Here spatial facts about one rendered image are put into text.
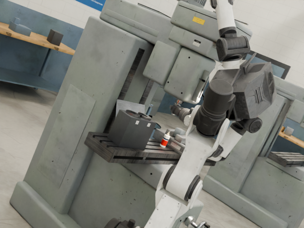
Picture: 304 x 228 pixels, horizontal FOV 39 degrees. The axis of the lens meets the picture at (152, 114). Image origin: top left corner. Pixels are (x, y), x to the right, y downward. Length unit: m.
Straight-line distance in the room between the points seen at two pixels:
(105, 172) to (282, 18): 7.51
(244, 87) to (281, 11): 7.92
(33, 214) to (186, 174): 1.51
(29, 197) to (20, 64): 4.11
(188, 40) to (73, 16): 4.88
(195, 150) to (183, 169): 0.11
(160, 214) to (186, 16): 1.28
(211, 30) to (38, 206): 1.73
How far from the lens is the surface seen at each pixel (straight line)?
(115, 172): 2.93
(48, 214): 3.19
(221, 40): 2.27
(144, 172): 2.76
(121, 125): 2.50
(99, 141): 2.48
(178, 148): 2.94
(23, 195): 3.40
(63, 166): 3.17
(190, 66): 2.73
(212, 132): 2.05
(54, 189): 3.25
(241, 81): 2.17
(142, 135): 2.58
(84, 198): 3.12
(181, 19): 2.81
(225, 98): 1.94
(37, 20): 7.10
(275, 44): 9.82
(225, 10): 2.31
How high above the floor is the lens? 1.63
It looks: 10 degrees down
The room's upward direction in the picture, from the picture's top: 24 degrees clockwise
